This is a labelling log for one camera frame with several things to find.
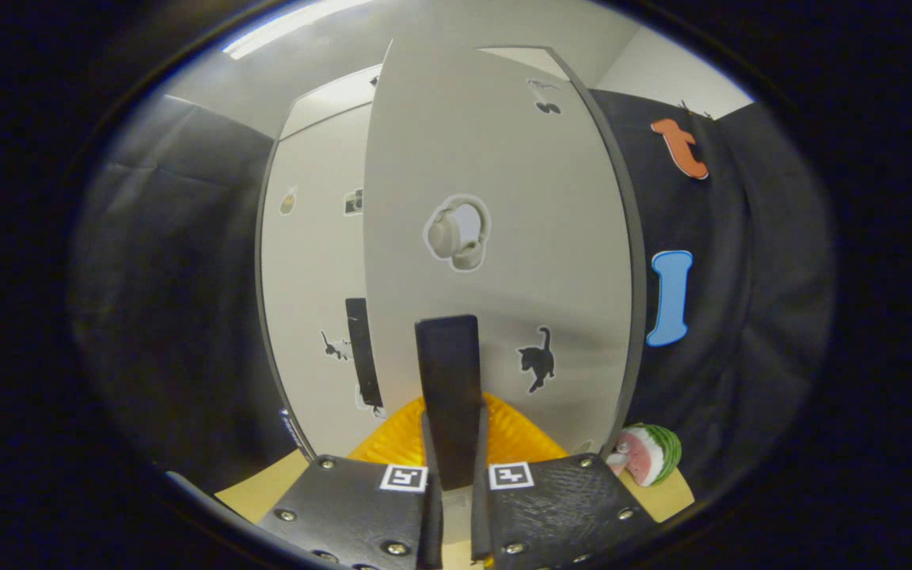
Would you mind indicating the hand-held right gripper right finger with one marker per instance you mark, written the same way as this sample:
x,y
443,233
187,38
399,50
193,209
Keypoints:
x,y
480,522

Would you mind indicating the beige cabinet door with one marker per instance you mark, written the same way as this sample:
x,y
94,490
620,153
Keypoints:
x,y
313,269
503,158

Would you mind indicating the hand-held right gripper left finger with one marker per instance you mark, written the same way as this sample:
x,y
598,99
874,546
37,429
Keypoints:
x,y
432,522

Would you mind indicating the blue and white box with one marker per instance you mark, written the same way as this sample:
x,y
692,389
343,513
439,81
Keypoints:
x,y
291,431

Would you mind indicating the beige cabinet drawer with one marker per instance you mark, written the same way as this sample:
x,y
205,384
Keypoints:
x,y
329,103

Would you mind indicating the beige double-door shoe cabinet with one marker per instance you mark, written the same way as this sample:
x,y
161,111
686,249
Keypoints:
x,y
638,293

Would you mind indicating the black binder clip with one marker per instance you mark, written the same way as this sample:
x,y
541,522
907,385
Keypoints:
x,y
693,111

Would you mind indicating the watermelon slice toy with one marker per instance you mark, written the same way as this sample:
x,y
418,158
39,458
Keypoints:
x,y
654,455

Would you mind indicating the small pale bottle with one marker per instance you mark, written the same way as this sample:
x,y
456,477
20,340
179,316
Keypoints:
x,y
618,457

